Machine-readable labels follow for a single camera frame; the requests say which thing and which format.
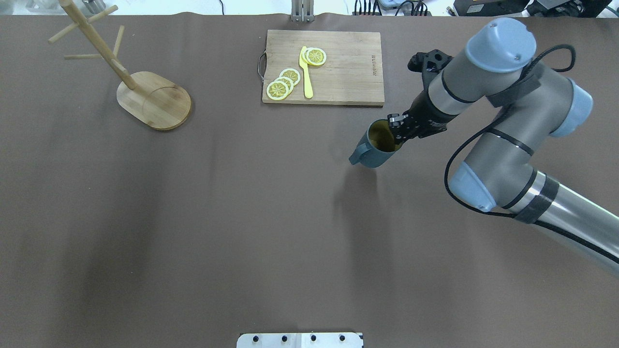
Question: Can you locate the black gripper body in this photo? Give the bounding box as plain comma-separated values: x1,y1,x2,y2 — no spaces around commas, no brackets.
400,49,455,141

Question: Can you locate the blue mug with yellow interior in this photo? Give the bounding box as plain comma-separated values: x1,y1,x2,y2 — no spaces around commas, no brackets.
349,119,401,168

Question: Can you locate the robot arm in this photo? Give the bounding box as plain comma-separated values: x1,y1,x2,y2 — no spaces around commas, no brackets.
388,17,618,275

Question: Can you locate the bamboo cup rack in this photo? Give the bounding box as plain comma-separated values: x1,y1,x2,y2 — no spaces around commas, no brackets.
48,0,192,131

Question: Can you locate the wooden cutting board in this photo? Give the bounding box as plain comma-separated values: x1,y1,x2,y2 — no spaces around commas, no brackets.
262,29,385,107

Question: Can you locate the lemon slice by knife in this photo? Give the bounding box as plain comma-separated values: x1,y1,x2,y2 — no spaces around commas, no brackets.
301,47,327,66

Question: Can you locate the lemon slice middle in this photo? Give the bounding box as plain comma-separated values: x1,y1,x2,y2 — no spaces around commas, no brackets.
276,76,295,91

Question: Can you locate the lemon slice back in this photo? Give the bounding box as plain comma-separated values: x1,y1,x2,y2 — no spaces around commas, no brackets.
279,68,301,86

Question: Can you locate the lemon slice front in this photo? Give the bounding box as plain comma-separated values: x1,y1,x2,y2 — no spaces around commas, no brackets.
265,81,290,101

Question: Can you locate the metal bracket table edge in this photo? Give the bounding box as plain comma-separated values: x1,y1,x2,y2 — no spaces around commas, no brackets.
290,0,315,23

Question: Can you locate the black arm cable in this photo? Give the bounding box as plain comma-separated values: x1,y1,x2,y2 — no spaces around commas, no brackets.
444,44,619,265

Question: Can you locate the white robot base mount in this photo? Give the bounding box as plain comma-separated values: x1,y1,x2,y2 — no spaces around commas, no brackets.
236,332,365,348

